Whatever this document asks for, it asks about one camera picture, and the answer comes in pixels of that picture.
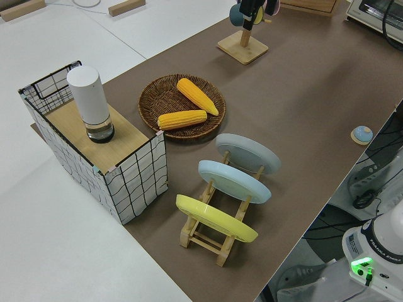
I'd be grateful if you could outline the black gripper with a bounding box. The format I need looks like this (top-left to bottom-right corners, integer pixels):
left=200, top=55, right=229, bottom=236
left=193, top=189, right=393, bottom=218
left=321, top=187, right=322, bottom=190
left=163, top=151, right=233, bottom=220
left=238, top=0, right=265, bottom=31

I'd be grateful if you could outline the wire grid shelf box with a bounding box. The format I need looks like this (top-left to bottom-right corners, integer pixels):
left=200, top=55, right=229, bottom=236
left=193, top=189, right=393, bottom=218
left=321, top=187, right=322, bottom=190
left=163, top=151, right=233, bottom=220
left=18, top=59, right=169, bottom=226

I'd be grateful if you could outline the wooden mug tree stand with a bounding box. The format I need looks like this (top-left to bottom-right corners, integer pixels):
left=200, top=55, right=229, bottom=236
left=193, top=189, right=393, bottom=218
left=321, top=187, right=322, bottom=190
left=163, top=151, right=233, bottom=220
left=216, top=18, right=272, bottom=65

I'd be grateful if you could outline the wooden plate rack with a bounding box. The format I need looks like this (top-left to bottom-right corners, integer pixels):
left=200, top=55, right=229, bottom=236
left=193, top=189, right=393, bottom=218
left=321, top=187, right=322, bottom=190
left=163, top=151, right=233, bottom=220
left=179, top=150, right=265, bottom=267

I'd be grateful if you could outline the wooden cabinet box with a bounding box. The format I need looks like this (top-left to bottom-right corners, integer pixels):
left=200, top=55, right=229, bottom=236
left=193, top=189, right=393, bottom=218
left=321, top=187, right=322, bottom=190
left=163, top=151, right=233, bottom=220
left=279, top=0, right=341, bottom=18

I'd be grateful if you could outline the yellow plate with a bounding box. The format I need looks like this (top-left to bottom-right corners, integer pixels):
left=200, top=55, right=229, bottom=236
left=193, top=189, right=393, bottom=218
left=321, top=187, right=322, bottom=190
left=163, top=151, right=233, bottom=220
left=175, top=194, right=259, bottom=243

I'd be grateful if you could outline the brown table mat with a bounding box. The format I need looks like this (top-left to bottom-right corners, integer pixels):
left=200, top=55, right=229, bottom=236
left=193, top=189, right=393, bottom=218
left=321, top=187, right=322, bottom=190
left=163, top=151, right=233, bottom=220
left=30, top=0, right=403, bottom=302

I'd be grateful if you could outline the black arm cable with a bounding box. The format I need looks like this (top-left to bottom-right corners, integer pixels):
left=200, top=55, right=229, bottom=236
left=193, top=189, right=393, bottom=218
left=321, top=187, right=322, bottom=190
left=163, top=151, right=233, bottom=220
left=382, top=0, right=403, bottom=52

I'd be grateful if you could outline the yellow corn cob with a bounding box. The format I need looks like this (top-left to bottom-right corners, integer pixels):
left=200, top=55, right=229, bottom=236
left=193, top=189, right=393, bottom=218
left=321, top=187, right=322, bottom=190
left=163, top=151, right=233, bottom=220
left=157, top=109, right=208, bottom=131
left=176, top=77, right=220, bottom=116

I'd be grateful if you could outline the light wooden block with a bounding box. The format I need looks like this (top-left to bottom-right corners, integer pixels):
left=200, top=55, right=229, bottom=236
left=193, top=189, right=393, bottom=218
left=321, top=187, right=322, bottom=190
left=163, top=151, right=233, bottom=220
left=0, top=0, right=48, bottom=22
left=108, top=0, right=147, bottom=17

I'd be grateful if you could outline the pink mug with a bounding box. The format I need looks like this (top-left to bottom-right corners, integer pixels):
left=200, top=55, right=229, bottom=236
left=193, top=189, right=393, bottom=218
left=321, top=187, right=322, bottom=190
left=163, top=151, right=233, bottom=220
left=263, top=0, right=280, bottom=16

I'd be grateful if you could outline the light blue plate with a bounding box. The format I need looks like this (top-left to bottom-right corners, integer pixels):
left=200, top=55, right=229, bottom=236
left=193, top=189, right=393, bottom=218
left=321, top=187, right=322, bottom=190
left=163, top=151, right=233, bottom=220
left=198, top=160, right=273, bottom=204

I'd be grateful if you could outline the dark blue mug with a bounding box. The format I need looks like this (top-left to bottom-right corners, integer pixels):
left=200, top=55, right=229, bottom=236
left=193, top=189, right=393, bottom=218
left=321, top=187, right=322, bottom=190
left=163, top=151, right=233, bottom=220
left=229, top=2, right=264, bottom=28

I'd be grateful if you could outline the cream toaster oven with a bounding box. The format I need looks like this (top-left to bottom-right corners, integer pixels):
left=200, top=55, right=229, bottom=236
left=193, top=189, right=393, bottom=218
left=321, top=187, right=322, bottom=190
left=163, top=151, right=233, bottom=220
left=344, top=0, right=403, bottom=43

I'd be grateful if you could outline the white cup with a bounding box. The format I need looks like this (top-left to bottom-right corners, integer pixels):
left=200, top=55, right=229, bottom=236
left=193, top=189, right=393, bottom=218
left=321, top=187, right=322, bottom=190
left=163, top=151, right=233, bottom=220
left=66, top=65, right=115, bottom=145

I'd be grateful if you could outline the round brown wicker basket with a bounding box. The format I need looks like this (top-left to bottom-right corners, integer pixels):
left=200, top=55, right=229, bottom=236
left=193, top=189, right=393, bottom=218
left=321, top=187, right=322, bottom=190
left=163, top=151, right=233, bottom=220
left=138, top=74, right=227, bottom=142

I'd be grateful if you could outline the grey plate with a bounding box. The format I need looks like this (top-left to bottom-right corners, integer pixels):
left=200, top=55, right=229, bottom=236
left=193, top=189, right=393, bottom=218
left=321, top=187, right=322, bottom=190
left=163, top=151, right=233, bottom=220
left=215, top=133, right=282, bottom=176

